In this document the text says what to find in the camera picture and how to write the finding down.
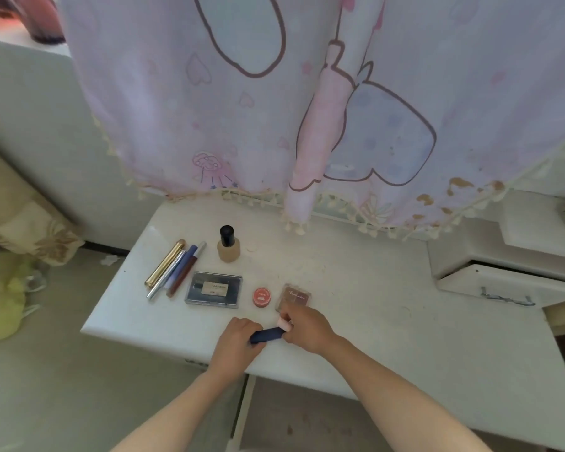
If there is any brown lip gloss tube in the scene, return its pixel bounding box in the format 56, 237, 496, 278
168, 242, 207, 298

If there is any dark blue eyeshadow palette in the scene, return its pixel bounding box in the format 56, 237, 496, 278
185, 272, 243, 309

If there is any foundation bottle with black cap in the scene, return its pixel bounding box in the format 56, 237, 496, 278
217, 225, 241, 263

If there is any pink cartoon print curtain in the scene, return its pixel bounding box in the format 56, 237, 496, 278
56, 0, 565, 241

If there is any person's left hand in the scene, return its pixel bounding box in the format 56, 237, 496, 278
208, 317, 267, 378

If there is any gold cosmetic tube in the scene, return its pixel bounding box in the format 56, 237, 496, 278
144, 239, 186, 288

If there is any beige floral fabric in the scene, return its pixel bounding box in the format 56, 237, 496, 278
0, 138, 85, 268

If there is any dark blue makeup tube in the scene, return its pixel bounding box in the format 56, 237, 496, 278
250, 327, 286, 345

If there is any white drawer with handle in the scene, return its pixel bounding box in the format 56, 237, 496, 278
436, 263, 565, 309

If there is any blue cosmetic pen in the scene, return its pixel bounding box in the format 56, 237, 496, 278
167, 245, 198, 284

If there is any person's right forearm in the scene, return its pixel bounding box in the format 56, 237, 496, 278
318, 335, 492, 452

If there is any silver cosmetic pencil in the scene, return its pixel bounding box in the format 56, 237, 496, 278
147, 250, 187, 301

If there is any pink blush palette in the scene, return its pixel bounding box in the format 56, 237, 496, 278
276, 283, 312, 312

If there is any person's right hand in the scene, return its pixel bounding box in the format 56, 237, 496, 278
278, 305, 342, 357

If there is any person's left forearm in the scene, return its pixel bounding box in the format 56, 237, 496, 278
100, 364, 245, 452

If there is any yellow green bag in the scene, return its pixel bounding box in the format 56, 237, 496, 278
0, 251, 45, 344

